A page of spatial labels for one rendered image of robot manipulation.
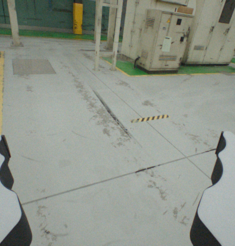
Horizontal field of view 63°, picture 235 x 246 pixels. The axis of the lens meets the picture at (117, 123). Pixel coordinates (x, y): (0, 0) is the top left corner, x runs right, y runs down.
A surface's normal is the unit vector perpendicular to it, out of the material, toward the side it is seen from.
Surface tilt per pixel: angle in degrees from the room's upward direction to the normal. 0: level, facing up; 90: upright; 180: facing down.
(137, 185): 0
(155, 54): 90
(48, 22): 90
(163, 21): 90
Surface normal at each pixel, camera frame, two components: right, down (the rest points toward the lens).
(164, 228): 0.12, -0.86
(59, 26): 0.44, 0.50
